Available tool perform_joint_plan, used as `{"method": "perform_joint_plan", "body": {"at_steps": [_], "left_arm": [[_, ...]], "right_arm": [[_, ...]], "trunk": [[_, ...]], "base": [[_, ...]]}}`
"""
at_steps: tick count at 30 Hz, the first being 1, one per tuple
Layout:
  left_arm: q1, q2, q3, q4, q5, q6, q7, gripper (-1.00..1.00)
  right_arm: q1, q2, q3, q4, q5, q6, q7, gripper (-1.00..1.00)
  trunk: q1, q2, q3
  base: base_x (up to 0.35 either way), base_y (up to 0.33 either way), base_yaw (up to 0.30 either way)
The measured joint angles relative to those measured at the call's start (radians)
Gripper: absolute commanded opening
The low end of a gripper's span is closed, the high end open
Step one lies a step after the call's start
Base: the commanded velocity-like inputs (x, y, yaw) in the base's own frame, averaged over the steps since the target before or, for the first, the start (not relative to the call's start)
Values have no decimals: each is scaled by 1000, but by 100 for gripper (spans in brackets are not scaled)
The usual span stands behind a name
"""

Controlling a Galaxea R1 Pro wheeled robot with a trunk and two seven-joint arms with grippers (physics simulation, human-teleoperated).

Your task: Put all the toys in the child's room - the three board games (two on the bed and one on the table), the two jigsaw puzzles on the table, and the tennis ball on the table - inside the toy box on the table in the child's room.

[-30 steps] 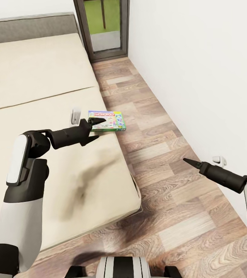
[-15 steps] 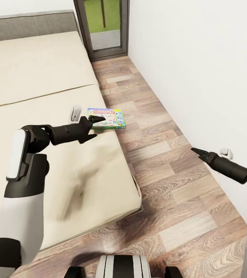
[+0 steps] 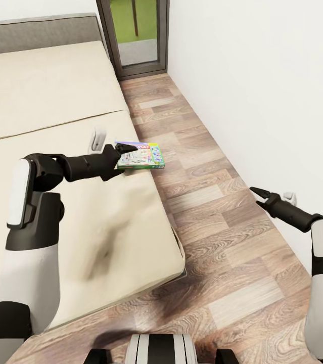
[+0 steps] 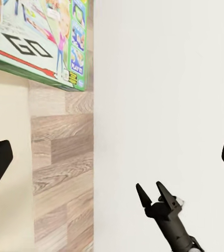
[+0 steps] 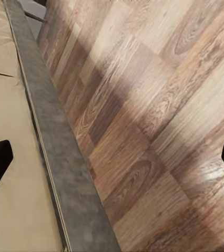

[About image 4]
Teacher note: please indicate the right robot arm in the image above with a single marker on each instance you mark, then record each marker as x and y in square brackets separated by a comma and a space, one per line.
[165, 212]

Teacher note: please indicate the board game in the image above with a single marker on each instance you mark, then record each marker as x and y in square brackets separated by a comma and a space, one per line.
[45, 41]

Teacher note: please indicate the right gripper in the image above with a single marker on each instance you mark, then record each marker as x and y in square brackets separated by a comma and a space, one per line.
[165, 214]

